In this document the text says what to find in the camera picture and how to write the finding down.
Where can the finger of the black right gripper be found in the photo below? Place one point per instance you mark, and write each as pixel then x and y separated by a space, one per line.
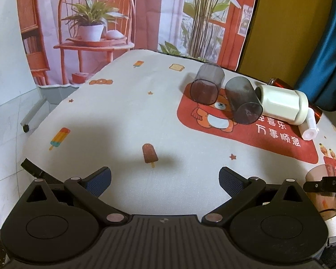
pixel 326 185

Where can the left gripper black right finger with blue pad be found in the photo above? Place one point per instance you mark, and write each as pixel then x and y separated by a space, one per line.
pixel 243 193

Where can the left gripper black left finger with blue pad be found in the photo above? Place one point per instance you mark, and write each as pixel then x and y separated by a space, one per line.
pixel 86 192

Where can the brown transparent plastic cup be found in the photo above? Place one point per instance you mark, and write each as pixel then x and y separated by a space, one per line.
pixel 324 203

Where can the dark grey transparent cup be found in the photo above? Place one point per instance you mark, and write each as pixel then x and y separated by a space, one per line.
pixel 244 103

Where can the grey transparent cup rear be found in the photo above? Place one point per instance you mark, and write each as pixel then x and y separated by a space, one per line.
pixel 207 83

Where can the living room printed backdrop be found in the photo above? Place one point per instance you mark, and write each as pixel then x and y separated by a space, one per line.
pixel 68 41

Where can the small white plastic bottle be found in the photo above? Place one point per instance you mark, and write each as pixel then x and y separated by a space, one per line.
pixel 308 129

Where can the white plastic jar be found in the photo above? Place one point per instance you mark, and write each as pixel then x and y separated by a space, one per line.
pixel 286 105

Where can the printed white red tablecloth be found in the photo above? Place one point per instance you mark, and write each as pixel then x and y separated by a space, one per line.
pixel 164 150

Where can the teal blue curtain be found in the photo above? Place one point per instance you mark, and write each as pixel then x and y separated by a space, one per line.
pixel 318 80

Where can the red metallic cylinder bottle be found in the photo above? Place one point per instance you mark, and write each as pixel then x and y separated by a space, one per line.
pixel 280 83

